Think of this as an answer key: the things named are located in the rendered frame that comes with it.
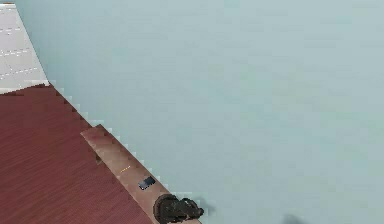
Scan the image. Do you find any small black flat phone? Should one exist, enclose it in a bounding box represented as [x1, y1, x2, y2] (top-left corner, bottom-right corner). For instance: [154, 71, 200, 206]
[137, 175, 157, 191]

